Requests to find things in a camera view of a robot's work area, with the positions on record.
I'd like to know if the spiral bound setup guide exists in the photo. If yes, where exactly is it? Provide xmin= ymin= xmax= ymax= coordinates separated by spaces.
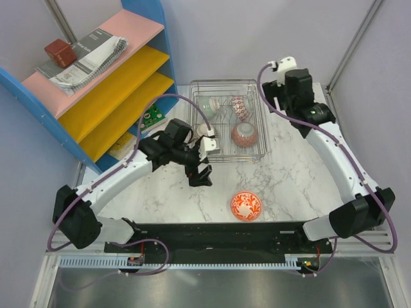
xmin=35 ymin=28 xmax=128 ymax=96

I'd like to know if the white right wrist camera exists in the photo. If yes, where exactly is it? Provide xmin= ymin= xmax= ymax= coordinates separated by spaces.
xmin=268 ymin=56 xmax=297 ymax=87

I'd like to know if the white slotted cable duct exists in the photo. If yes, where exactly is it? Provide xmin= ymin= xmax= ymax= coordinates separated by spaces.
xmin=58 ymin=255 xmax=311 ymax=270

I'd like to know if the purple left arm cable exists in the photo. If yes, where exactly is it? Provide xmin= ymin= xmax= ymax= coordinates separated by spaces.
xmin=47 ymin=94 xmax=214 ymax=291

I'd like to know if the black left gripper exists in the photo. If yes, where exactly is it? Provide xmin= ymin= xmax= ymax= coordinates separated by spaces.
xmin=171 ymin=141 xmax=212 ymax=187

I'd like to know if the black white floral bowl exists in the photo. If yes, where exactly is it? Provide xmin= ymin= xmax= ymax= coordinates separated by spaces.
xmin=231 ymin=122 xmax=258 ymax=148

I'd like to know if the orange white floral bowl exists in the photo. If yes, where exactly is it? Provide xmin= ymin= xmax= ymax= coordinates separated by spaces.
xmin=230 ymin=191 xmax=263 ymax=222

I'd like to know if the aluminium frame rail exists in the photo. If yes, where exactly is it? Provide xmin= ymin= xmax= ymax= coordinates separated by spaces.
xmin=326 ymin=0 xmax=385 ymax=94

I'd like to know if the pale green ceramic bowl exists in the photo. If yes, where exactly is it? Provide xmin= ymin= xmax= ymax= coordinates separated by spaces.
xmin=198 ymin=96 xmax=220 ymax=120

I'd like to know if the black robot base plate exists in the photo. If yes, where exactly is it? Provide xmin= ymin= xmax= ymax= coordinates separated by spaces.
xmin=103 ymin=221 xmax=333 ymax=260

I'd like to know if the metal wire dish rack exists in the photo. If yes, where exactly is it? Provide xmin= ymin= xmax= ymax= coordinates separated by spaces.
xmin=189 ymin=79 xmax=267 ymax=163

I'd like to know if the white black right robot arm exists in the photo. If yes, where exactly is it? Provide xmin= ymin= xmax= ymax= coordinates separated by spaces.
xmin=257 ymin=68 xmax=398 ymax=253

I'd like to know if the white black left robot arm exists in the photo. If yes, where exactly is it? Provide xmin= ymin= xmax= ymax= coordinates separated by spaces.
xmin=52 ymin=119 xmax=216 ymax=252

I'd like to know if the red brown cube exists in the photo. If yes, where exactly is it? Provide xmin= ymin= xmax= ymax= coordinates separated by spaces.
xmin=44 ymin=39 xmax=77 ymax=68

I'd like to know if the gold lattice pattern bowl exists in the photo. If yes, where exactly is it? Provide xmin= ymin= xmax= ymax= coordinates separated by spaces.
xmin=196 ymin=123 xmax=217 ymax=137

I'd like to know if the blue pink yellow shelf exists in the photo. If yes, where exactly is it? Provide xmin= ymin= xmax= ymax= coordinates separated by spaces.
xmin=1 ymin=1 xmax=177 ymax=173

